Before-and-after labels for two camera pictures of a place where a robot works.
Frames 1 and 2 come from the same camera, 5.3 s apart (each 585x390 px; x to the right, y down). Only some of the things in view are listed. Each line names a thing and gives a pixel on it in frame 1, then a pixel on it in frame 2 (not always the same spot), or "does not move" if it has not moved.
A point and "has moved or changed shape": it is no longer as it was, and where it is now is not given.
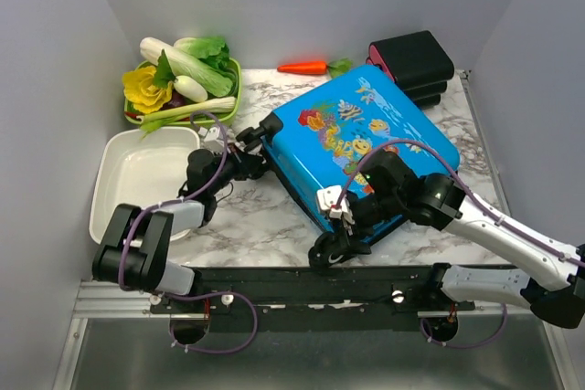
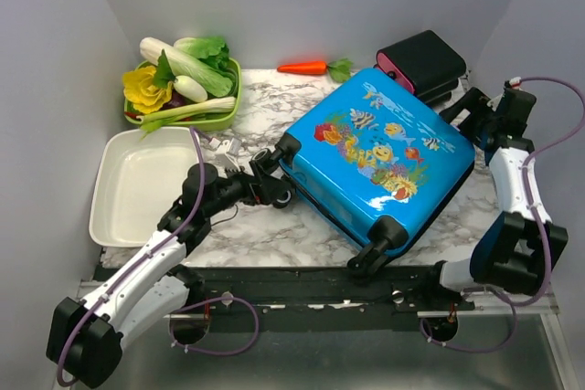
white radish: x=189 y=89 does not move
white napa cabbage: x=216 y=80 does not move
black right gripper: x=358 y=226 -> x=472 y=100
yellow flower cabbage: x=140 y=90 does not move
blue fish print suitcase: x=327 y=139 has moved or changed shape
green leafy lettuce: x=211 y=49 does not move
